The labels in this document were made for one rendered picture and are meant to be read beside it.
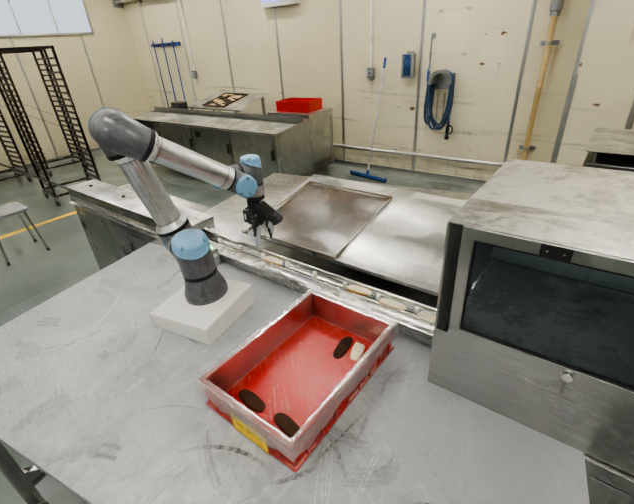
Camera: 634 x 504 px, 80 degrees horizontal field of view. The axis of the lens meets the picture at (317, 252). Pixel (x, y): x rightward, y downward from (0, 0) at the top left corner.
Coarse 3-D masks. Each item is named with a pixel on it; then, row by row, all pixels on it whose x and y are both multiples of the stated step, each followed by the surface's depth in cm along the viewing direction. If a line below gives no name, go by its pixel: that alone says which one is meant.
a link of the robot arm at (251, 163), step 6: (246, 156) 139; (252, 156) 139; (258, 156) 140; (240, 162) 139; (246, 162) 137; (252, 162) 137; (258, 162) 139; (246, 168) 138; (252, 168) 138; (258, 168) 140; (252, 174) 139; (258, 174) 141; (258, 180) 141
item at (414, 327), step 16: (96, 208) 228; (144, 224) 198; (224, 256) 163; (240, 256) 161; (256, 272) 154; (272, 272) 149; (288, 272) 148; (304, 288) 139; (320, 288) 137; (336, 288) 136; (352, 304) 128; (368, 304) 127; (400, 320) 119; (416, 320) 119; (416, 336) 116; (432, 336) 112
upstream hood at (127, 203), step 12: (96, 180) 252; (72, 192) 241; (84, 192) 232; (96, 192) 230; (108, 192) 229; (120, 192) 227; (132, 192) 226; (96, 204) 226; (108, 204) 214; (120, 204) 209; (132, 204) 208; (132, 216) 203; (144, 216) 193; (192, 216) 188; (204, 216) 187
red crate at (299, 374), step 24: (312, 336) 121; (336, 336) 120; (360, 336) 119; (264, 360) 113; (288, 360) 112; (312, 360) 112; (336, 360) 111; (240, 384) 105; (264, 384) 105; (288, 384) 104; (312, 384) 104; (336, 384) 103; (360, 384) 101; (216, 408) 96; (288, 408) 97; (312, 408) 97
